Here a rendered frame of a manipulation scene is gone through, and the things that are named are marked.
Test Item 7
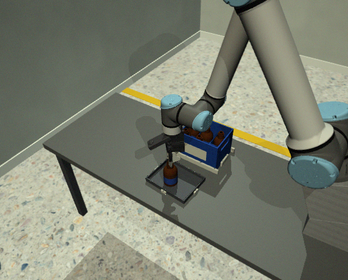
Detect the dark blue crate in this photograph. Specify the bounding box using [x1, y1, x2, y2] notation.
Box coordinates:
[181, 121, 232, 169]

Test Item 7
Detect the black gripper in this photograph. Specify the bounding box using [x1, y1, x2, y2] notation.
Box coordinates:
[165, 127, 185, 167]

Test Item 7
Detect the brown glass bottle with blue label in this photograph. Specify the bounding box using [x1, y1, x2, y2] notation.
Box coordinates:
[163, 161, 178, 187]

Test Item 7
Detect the cream flat bar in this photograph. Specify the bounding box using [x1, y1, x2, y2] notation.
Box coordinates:
[161, 147, 235, 195]

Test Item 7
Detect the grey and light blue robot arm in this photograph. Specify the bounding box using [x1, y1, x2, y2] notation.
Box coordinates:
[148, 0, 348, 189]

